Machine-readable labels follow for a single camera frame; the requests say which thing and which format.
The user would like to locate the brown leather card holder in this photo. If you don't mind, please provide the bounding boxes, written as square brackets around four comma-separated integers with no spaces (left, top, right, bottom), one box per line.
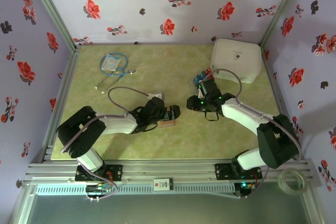
[159,119,176,129]

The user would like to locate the blue VIP card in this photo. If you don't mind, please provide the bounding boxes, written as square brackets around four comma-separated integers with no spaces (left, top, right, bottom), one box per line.
[193,71,208,86]

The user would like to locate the blue stethoscope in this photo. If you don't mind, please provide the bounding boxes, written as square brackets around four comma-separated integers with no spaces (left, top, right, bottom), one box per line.
[96,52,137,94]

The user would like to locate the white medicine case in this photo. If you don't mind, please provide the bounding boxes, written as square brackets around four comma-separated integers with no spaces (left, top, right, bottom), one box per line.
[209,38,263,84]

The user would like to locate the white blue plastic packet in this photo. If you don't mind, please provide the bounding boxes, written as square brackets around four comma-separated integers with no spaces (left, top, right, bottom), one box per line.
[102,54,121,72]

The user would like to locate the white label tag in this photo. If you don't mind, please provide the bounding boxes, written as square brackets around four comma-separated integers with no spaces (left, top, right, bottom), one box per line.
[153,178,174,191]

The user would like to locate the green circuit board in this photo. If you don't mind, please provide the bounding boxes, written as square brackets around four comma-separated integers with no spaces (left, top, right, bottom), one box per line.
[239,181,257,191]
[86,184,111,194]

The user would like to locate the clear tape roll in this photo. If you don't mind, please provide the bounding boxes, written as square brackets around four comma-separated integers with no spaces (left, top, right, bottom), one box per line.
[277,167,308,196]

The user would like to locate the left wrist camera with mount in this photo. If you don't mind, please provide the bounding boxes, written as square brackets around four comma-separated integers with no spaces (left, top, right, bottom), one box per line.
[148,92,165,102]

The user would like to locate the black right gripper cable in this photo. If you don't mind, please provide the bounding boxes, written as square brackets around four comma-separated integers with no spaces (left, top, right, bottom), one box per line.
[204,111,219,122]

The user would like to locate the grey right arm cable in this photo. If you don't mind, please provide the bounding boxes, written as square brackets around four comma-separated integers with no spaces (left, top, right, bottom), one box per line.
[209,68,302,200]

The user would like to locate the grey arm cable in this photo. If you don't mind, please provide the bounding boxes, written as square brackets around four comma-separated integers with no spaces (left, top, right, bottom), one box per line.
[209,68,302,200]
[60,86,152,203]

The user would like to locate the grey left arm cable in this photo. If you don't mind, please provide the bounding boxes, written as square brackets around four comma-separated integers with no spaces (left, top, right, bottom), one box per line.
[60,86,152,203]

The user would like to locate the aluminium frame front rail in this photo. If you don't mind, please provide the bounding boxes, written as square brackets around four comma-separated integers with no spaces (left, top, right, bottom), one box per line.
[22,157,322,187]

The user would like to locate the aluminium frame side rail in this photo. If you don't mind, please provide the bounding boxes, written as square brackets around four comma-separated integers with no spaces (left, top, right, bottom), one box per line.
[31,45,82,163]
[262,47,302,161]

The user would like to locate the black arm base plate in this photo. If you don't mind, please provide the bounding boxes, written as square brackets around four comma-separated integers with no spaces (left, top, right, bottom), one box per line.
[214,163,263,180]
[75,164,123,182]

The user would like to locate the white slotted cable duct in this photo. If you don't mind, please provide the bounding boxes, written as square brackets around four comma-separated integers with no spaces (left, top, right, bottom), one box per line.
[35,183,236,196]

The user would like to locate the aluminium frame corner post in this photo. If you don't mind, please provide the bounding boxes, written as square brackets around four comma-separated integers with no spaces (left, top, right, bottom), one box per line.
[259,0,307,49]
[25,0,82,51]

